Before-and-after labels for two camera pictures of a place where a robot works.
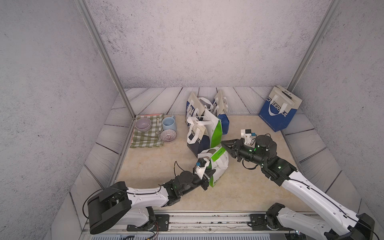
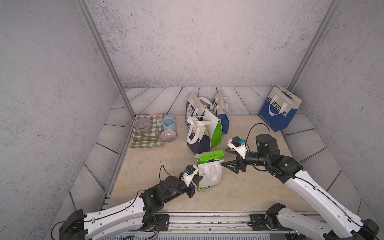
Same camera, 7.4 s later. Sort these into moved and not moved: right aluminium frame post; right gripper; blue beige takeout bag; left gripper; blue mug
Moved: left gripper; right gripper
Not moved: right aluminium frame post; blue mug; blue beige takeout bag
